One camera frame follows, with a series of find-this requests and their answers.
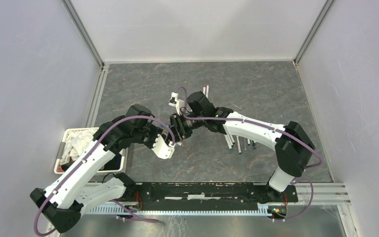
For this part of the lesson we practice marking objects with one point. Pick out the white cloth in basket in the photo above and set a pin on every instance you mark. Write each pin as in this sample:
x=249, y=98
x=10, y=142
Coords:
x=76, y=141

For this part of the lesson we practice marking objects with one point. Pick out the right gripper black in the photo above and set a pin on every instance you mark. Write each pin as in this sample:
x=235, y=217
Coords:
x=177, y=127

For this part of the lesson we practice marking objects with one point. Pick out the aluminium frame rail left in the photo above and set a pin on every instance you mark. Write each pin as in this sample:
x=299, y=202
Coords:
x=71, y=10

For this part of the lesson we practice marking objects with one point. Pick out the teal capped white pen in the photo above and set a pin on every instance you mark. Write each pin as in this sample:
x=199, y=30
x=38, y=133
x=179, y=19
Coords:
x=229, y=142

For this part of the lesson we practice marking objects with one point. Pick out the black capped pen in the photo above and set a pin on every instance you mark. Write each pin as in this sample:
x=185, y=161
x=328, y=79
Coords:
x=231, y=140

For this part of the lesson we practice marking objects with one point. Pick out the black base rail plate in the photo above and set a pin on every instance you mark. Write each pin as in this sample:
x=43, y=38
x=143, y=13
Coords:
x=197, y=196

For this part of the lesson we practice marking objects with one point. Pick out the white plastic basket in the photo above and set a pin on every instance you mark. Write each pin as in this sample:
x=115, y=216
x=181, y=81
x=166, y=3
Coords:
x=117, y=164

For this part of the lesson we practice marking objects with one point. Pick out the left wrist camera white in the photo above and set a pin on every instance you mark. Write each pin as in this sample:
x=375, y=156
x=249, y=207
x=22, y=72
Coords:
x=161, y=149

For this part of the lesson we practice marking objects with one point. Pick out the blue transparent pen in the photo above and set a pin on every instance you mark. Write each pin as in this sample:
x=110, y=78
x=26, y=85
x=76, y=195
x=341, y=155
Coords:
x=238, y=145

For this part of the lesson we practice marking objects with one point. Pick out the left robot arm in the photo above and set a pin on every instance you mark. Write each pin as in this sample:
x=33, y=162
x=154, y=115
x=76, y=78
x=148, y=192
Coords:
x=62, y=203

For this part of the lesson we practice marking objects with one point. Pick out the aluminium frame rail right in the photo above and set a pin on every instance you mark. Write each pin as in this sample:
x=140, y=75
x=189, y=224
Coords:
x=313, y=30

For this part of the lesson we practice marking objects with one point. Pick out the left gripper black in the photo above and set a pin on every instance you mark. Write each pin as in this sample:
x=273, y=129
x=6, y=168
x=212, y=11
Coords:
x=157, y=131

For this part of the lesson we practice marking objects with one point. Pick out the aluminium frame rail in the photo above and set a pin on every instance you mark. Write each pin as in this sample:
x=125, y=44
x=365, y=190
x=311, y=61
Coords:
x=71, y=10
x=313, y=30

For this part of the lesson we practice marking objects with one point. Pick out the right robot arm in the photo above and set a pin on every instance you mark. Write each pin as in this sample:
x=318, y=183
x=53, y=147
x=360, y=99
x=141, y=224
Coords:
x=290, y=142

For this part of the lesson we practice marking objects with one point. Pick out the white slotted cable duct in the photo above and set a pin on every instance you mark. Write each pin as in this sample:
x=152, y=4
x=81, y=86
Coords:
x=260, y=210

